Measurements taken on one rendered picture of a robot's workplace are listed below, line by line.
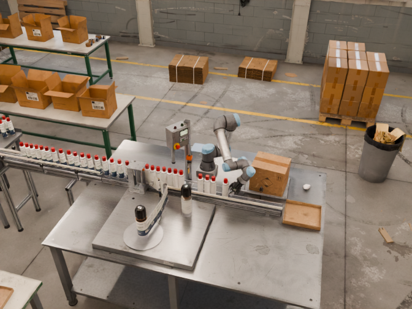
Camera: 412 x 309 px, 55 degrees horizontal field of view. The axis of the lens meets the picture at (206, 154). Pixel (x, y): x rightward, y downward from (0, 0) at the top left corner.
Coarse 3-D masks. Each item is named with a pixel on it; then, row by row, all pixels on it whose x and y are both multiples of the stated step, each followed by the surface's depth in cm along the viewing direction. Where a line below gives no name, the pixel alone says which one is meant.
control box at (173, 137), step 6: (168, 126) 324; (180, 126) 324; (186, 126) 325; (168, 132) 322; (174, 132) 318; (168, 138) 326; (174, 138) 321; (168, 144) 330; (174, 144) 325; (180, 144) 329; (186, 144) 334
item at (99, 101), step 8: (88, 88) 479; (96, 88) 478; (104, 88) 477; (112, 88) 463; (80, 96) 462; (88, 96) 482; (96, 96) 484; (104, 96) 482; (112, 96) 470; (80, 104) 463; (88, 104) 461; (96, 104) 459; (104, 104) 457; (112, 104) 473; (88, 112) 468; (96, 112) 466; (104, 112) 464; (112, 112) 475
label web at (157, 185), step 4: (148, 172) 341; (148, 176) 344; (152, 176) 340; (148, 180) 348; (156, 180) 337; (160, 180) 333; (156, 184) 340; (160, 184) 336; (156, 188) 344; (160, 188) 337; (160, 192) 339; (164, 192) 322; (164, 196) 323; (164, 200) 325; (160, 204) 313; (164, 204) 327; (160, 208) 315; (160, 212) 317
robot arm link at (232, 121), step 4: (224, 116) 330; (228, 116) 331; (232, 116) 331; (236, 116) 332; (228, 120) 329; (232, 120) 330; (236, 120) 331; (228, 124) 330; (232, 124) 332; (236, 124) 333; (224, 128) 336; (228, 128) 336; (232, 128) 336; (224, 132) 345; (228, 132) 342; (232, 132) 346; (228, 136) 347; (228, 140) 352; (228, 144) 359; (220, 152) 364; (220, 156) 368
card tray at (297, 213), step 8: (288, 200) 343; (288, 208) 338; (296, 208) 338; (304, 208) 338; (312, 208) 338; (320, 208) 338; (288, 216) 330; (296, 216) 330; (304, 216) 331; (312, 216) 331; (320, 216) 331; (296, 224) 321; (304, 224) 319; (312, 224) 323; (320, 224) 319
